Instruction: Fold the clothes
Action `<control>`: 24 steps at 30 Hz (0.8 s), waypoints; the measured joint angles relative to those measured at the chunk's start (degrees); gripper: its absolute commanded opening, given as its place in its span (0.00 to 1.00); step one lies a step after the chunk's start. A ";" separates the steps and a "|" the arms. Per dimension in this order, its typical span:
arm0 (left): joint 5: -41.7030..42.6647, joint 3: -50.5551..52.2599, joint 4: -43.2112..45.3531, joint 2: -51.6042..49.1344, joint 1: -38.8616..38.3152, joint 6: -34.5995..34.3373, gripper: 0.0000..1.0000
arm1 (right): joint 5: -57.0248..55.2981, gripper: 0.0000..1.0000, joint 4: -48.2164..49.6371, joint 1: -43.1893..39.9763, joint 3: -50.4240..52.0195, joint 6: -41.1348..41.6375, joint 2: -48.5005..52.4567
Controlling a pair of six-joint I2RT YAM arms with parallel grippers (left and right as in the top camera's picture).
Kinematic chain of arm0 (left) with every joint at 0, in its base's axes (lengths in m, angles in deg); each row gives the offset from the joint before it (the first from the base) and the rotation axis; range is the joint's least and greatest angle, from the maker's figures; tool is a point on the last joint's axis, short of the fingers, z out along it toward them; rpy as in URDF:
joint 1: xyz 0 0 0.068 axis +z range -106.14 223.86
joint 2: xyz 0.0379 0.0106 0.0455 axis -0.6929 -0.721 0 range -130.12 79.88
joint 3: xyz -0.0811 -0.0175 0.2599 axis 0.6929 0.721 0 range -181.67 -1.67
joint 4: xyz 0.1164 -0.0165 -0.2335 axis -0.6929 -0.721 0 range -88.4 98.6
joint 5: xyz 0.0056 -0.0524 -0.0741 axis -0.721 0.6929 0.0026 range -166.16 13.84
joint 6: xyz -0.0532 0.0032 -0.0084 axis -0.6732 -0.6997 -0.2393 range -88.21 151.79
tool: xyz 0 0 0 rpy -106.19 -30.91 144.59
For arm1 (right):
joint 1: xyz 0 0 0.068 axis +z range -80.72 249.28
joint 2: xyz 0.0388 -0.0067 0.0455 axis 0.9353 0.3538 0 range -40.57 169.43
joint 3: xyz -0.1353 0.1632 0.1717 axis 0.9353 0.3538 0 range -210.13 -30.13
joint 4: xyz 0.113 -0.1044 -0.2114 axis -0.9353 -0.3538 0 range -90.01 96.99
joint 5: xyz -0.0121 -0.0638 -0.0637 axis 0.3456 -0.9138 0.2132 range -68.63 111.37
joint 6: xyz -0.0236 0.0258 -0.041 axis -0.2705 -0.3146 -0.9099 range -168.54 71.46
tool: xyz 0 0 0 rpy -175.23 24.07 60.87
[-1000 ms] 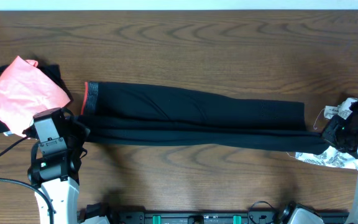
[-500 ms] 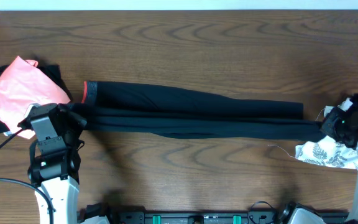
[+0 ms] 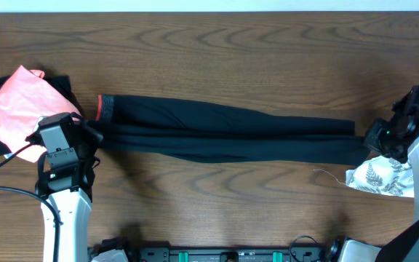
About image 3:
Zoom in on pink folded cloth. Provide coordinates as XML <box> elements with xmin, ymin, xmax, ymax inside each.
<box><xmin>0</xmin><ymin>66</ymin><xmax>79</xmax><ymax>153</ymax></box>

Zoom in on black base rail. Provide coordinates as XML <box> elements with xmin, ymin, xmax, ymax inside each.
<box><xmin>89</xmin><ymin>236</ymin><xmax>341</xmax><ymax>262</ymax></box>

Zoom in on black folded garment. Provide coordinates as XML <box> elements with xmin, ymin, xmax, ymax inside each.
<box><xmin>0</xmin><ymin>76</ymin><xmax>84</xmax><ymax>156</ymax></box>

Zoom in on black leggings with red waistband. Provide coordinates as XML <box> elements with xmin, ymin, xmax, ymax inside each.
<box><xmin>88</xmin><ymin>94</ymin><xmax>370</xmax><ymax>166</ymax></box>

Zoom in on left black cable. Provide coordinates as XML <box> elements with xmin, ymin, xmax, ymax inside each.
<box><xmin>0</xmin><ymin>141</ymin><xmax>63</xmax><ymax>262</ymax></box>

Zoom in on white fern print cloth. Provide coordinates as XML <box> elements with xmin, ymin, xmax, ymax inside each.
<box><xmin>313</xmin><ymin>156</ymin><xmax>415</xmax><ymax>199</ymax></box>

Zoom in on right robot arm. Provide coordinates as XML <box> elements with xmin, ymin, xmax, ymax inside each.
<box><xmin>325</xmin><ymin>85</ymin><xmax>419</xmax><ymax>261</ymax></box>

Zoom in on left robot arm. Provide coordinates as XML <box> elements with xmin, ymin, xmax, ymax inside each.
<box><xmin>35</xmin><ymin>113</ymin><xmax>103</xmax><ymax>261</ymax></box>

